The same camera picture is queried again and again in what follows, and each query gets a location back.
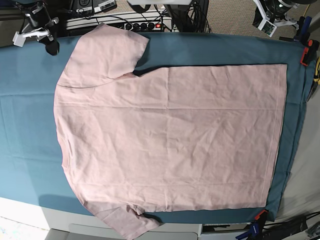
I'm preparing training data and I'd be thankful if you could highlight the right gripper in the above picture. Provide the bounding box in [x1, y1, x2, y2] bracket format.
[23, 4, 60, 55]

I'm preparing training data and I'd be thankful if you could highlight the white power strip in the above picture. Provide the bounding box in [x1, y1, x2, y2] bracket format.
[120, 21, 173, 33]

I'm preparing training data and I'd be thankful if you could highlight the orange blue clamp lower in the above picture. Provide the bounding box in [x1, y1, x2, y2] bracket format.
[235, 209, 269, 240]

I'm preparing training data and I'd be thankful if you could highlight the orange black clamp upper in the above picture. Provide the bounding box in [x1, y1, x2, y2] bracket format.
[300, 39, 320, 67]

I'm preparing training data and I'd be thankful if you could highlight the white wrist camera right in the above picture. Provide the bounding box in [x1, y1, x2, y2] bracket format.
[12, 31, 26, 47]

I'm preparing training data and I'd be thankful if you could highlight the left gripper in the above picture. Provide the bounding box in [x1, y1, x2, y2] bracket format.
[254, 0, 299, 25]

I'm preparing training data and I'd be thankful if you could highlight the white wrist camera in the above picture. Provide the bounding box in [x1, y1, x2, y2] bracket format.
[258, 18, 277, 37]
[12, 31, 26, 47]

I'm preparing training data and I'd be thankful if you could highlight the pink T-shirt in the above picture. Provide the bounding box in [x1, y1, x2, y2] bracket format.
[53, 24, 287, 240]

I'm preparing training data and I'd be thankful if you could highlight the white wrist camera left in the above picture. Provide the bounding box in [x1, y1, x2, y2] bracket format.
[258, 18, 277, 37]

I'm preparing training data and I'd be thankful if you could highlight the teal table cloth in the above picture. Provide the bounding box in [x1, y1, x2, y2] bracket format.
[0, 32, 316, 221]

